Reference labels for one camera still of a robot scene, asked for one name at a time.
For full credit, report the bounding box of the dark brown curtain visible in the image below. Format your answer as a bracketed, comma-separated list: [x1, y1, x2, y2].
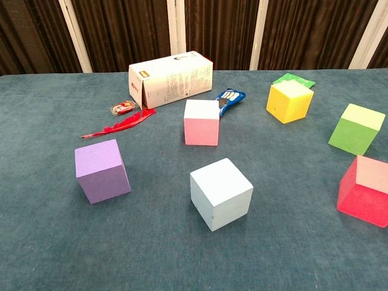
[0, 0, 388, 76]

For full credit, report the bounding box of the purple foam cube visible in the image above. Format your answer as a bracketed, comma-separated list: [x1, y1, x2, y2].
[74, 138, 132, 205]

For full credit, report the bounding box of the white frame pole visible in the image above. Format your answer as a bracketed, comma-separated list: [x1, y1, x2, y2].
[348, 0, 388, 70]
[249, 0, 269, 71]
[58, 0, 93, 73]
[166, 0, 187, 55]

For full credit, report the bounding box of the green foam cube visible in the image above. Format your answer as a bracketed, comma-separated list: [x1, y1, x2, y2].
[328, 103, 386, 156]

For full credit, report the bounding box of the yellow foam cube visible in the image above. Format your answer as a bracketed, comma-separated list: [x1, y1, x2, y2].
[266, 80, 315, 125]

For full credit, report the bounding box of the red feather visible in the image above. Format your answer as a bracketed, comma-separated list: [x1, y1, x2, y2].
[81, 108, 157, 140]

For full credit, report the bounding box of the white cardboard carton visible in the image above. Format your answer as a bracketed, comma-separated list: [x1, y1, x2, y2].
[128, 50, 214, 110]

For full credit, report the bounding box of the light blue foam cube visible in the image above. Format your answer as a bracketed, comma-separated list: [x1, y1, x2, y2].
[189, 157, 255, 233]

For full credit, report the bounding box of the teal table cloth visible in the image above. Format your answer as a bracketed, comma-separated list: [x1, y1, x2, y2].
[0, 68, 388, 291]

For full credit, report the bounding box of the pink foam cube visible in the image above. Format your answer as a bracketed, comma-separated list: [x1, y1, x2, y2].
[183, 99, 220, 147]

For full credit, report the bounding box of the red foam cube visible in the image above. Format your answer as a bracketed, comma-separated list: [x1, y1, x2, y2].
[336, 155, 388, 229]

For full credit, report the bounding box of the small red candy packet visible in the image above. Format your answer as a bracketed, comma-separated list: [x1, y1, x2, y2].
[110, 100, 136, 116]

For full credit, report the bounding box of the blue cookie packet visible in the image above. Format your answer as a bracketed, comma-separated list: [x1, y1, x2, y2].
[214, 88, 247, 118]

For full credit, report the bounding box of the green sachet packet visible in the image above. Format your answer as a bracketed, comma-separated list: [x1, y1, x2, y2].
[272, 72, 316, 89]

